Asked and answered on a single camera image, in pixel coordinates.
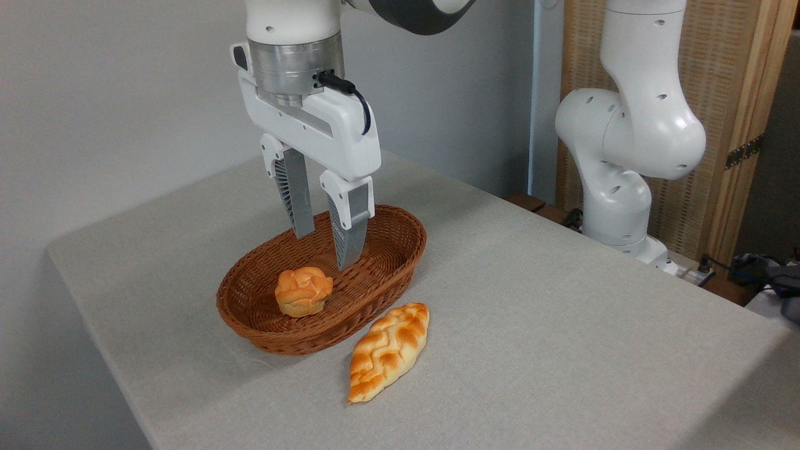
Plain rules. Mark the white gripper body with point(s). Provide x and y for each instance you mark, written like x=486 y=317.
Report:
x=337 y=134

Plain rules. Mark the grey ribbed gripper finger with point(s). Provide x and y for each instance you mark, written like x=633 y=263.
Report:
x=299 y=200
x=350 y=219

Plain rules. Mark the braided golden bread loaf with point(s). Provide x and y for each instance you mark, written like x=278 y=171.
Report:
x=387 y=350

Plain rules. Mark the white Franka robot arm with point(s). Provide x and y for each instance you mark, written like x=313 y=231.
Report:
x=637 y=125

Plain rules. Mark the brown wicker oval basket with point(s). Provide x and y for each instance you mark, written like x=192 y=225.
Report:
x=375 y=275

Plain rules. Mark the orange muffin bread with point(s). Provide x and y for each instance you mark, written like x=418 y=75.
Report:
x=303 y=290

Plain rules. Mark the grey tablecloth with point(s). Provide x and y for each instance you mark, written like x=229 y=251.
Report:
x=562 y=344

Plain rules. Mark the wooden rattan folding screen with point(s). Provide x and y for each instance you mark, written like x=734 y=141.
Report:
x=712 y=62

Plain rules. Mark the dark metal screen hinge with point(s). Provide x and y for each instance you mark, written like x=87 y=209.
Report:
x=744 y=152

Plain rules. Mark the dark grey bundle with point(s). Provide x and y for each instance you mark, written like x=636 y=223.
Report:
x=781 y=281

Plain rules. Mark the white wall conduit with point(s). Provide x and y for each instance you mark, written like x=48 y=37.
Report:
x=532 y=94

